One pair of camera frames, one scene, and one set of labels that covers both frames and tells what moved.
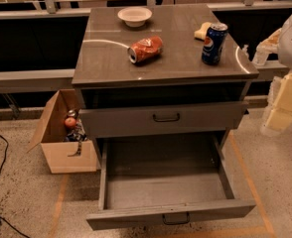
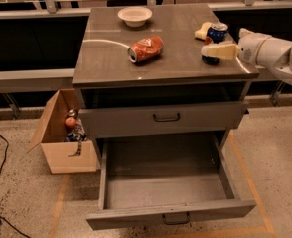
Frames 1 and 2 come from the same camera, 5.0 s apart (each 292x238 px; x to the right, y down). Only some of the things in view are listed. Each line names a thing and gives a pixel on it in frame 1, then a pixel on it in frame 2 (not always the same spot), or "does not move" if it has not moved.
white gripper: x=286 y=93 → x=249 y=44
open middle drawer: x=168 y=178 does not move
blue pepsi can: x=214 y=43 does not move
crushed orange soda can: x=145 y=49 does not move
